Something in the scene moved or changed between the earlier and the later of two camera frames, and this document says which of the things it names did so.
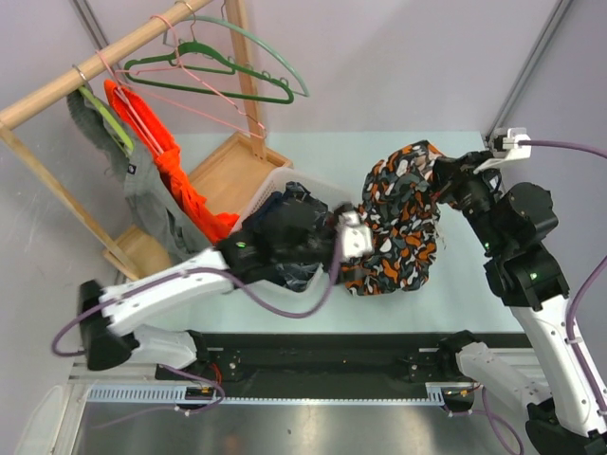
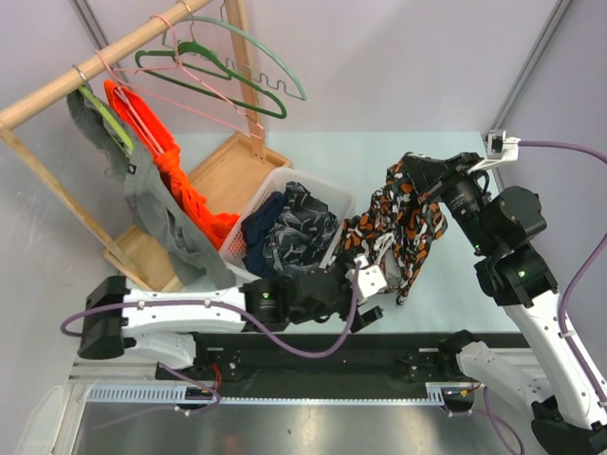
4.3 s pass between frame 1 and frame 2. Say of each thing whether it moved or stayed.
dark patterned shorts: stayed
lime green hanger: stayed
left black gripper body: moved
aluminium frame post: stayed
